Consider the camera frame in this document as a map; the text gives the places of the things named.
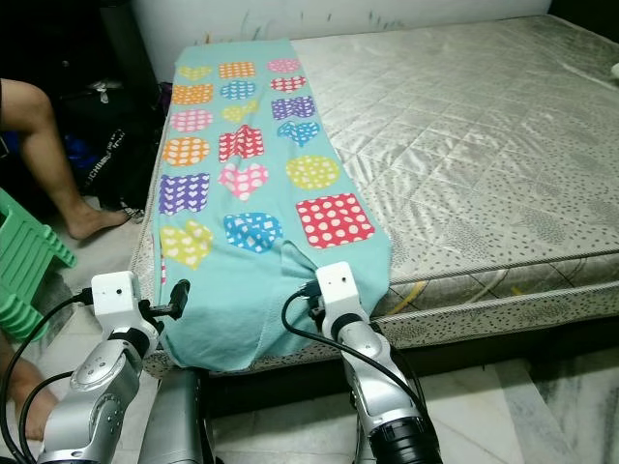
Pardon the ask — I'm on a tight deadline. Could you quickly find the teal mat with coloured shapes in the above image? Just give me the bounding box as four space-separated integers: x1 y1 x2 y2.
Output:
157 38 395 375

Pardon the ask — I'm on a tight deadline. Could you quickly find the silver left robot leg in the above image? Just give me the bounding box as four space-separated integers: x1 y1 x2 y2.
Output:
143 370 211 464

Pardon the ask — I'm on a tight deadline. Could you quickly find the green plastic stool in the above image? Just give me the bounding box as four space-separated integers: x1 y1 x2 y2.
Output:
0 188 78 341

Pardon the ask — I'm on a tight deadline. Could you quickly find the person's bare leg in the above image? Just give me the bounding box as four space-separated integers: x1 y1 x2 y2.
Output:
17 361 66 443
0 78 133 243

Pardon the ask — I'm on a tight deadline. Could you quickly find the black and blue bag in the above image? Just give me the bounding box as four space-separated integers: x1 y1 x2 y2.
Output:
56 81 167 220

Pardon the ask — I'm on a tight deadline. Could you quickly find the white quilted mattress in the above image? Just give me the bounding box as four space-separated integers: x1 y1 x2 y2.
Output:
129 14 619 375

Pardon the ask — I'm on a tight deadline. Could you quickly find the dark cabinet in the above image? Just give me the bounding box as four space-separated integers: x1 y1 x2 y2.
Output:
0 0 158 100

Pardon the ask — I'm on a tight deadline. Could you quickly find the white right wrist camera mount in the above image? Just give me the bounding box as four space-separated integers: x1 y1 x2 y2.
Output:
313 260 365 336

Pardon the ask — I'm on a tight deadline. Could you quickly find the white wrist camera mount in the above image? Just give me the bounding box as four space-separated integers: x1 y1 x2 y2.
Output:
313 260 365 336
89 270 162 351

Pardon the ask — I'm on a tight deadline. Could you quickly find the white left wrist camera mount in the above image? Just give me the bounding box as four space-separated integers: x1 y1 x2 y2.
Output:
89 270 162 351

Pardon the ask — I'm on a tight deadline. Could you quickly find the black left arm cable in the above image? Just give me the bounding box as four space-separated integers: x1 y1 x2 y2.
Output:
0 293 100 464

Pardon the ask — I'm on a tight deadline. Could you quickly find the dark bed frame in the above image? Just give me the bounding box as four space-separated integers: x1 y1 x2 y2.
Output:
201 322 619 419

